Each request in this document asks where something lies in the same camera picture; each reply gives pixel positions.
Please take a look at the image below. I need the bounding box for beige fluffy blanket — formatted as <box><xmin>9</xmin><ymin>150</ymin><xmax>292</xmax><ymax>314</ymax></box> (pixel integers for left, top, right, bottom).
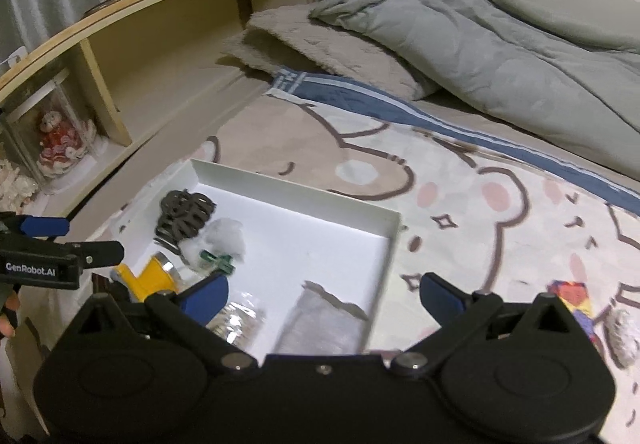
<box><xmin>216</xmin><ymin>6</ymin><xmax>442</xmax><ymax>101</ymax></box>

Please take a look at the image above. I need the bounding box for yellow small bottle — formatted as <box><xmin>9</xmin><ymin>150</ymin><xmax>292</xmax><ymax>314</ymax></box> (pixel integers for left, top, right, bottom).
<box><xmin>109</xmin><ymin>251</ymin><xmax>185</xmax><ymax>306</ymax></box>

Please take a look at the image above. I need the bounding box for small green clip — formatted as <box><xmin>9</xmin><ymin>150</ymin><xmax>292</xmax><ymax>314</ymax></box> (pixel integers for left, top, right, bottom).
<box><xmin>199</xmin><ymin>249</ymin><xmax>237</xmax><ymax>276</ymax></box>

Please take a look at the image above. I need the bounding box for wooden headboard shelf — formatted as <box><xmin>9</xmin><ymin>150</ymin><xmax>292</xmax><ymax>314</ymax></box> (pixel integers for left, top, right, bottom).
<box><xmin>0</xmin><ymin>0</ymin><xmax>352</xmax><ymax>207</ymax></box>

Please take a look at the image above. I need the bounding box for bear printed blanket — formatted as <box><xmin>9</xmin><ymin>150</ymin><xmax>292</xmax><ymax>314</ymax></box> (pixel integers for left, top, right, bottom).
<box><xmin>47</xmin><ymin>66</ymin><xmax>640</xmax><ymax>430</ymax></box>

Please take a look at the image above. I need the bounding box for beige mattress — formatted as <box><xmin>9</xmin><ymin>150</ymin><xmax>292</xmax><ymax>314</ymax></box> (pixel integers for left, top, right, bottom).
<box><xmin>64</xmin><ymin>68</ymin><xmax>640</xmax><ymax>227</ymax></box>

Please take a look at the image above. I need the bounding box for grey foil packet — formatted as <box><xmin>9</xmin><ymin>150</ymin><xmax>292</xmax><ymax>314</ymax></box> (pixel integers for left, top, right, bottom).
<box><xmin>271</xmin><ymin>279</ymin><xmax>374</xmax><ymax>357</ymax></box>

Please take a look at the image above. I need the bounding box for clear display case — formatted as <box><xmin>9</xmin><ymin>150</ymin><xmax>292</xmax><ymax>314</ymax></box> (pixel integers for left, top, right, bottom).
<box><xmin>0</xmin><ymin>68</ymin><xmax>102</xmax><ymax>186</ymax></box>

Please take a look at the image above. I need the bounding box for clear bag of rubber bands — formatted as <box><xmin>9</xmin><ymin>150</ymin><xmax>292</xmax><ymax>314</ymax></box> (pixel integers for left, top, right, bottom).
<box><xmin>204</xmin><ymin>290</ymin><xmax>270</xmax><ymax>351</ymax></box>

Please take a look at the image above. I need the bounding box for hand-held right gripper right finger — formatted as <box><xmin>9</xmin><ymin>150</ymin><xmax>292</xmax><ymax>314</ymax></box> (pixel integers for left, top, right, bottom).
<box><xmin>390</xmin><ymin>272</ymin><xmax>589</xmax><ymax>376</ymax></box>

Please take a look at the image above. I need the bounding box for grey quilt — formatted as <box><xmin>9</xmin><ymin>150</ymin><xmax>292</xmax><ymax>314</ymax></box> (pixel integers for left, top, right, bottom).
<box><xmin>306</xmin><ymin>0</ymin><xmax>640</xmax><ymax>186</ymax></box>

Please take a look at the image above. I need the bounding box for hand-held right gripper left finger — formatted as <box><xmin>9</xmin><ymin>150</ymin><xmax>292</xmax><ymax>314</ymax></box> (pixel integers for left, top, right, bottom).
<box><xmin>74</xmin><ymin>272</ymin><xmax>262</xmax><ymax>373</ymax></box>

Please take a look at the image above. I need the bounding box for person's left hand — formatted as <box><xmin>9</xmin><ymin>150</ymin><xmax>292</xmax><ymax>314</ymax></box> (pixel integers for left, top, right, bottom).
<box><xmin>0</xmin><ymin>281</ymin><xmax>22</xmax><ymax>340</ymax></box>

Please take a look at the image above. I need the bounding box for colourful patterned small item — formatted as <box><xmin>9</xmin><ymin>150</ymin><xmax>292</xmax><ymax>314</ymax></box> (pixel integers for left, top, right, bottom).
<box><xmin>549</xmin><ymin>279</ymin><xmax>597</xmax><ymax>331</ymax></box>

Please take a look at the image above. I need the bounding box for white shallow cardboard box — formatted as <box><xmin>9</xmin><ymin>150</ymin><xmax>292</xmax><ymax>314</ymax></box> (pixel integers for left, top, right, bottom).
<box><xmin>92</xmin><ymin>158</ymin><xmax>404</xmax><ymax>366</ymax></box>

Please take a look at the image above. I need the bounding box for red and white figurine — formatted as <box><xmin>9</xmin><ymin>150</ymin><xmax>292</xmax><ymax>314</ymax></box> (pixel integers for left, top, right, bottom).
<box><xmin>37</xmin><ymin>109</ymin><xmax>97</xmax><ymax>178</ymax></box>

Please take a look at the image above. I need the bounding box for white coral ornament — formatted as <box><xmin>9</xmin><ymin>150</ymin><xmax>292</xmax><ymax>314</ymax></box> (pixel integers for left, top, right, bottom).
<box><xmin>0</xmin><ymin>158</ymin><xmax>40</xmax><ymax>216</ymax></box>

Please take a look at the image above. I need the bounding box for clear bag with green item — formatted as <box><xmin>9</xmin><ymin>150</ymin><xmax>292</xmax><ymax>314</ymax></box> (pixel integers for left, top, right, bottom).
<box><xmin>179</xmin><ymin>218</ymin><xmax>249</xmax><ymax>271</ymax></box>

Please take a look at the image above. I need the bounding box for large dark hair claw clip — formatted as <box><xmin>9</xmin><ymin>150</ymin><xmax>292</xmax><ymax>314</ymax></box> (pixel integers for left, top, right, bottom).
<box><xmin>153</xmin><ymin>188</ymin><xmax>219</xmax><ymax>253</ymax></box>

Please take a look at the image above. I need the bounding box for white fuzzy hair accessory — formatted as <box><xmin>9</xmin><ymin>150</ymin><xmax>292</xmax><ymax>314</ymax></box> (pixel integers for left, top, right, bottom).
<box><xmin>597</xmin><ymin>308</ymin><xmax>639</xmax><ymax>370</ymax></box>

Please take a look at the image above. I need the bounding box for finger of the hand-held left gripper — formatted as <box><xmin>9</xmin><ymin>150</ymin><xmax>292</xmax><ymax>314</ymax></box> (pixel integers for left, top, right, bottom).
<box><xmin>62</xmin><ymin>240</ymin><xmax>126</xmax><ymax>271</ymax></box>
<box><xmin>0</xmin><ymin>212</ymin><xmax>70</xmax><ymax>239</ymax></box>

